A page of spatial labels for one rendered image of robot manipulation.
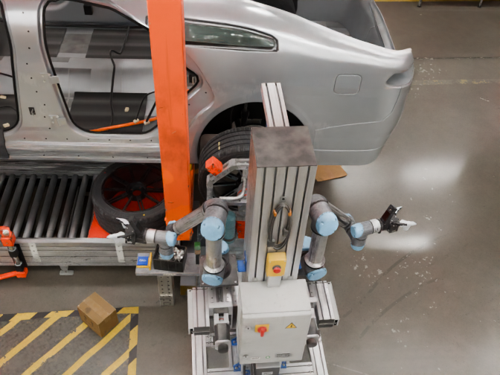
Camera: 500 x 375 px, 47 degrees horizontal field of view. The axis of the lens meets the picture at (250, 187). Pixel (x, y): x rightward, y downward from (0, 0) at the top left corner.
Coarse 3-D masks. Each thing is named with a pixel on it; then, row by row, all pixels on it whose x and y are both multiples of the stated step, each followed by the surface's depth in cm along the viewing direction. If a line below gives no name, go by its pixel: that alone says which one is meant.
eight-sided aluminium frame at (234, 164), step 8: (232, 160) 365; (240, 160) 365; (248, 160) 366; (224, 168) 366; (232, 168) 364; (240, 168) 364; (248, 168) 364; (208, 176) 374; (216, 176) 369; (208, 184) 373; (208, 192) 379; (240, 216) 399
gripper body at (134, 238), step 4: (128, 228) 306; (132, 228) 307; (148, 228) 308; (128, 232) 304; (132, 232) 304; (144, 232) 305; (132, 236) 306; (136, 236) 308; (140, 236) 307; (144, 236) 304; (128, 240) 308; (132, 240) 307; (136, 240) 309; (140, 240) 309; (144, 240) 306; (132, 244) 309
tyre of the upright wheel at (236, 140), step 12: (228, 132) 378; (240, 132) 375; (216, 144) 377; (228, 144) 370; (240, 144) 367; (204, 156) 382; (216, 156) 369; (228, 156) 368; (240, 156) 368; (204, 168) 376; (204, 180) 383; (204, 192) 391
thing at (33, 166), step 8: (0, 160) 458; (8, 160) 458; (16, 160) 459; (24, 160) 459; (32, 160) 460; (40, 160) 460; (48, 160) 461; (0, 168) 462; (8, 168) 463; (16, 168) 463; (24, 168) 463; (32, 168) 463; (40, 168) 464; (48, 168) 464; (56, 168) 464; (64, 168) 465; (72, 168) 465; (80, 168) 465; (88, 168) 465; (96, 168) 466; (104, 168) 466
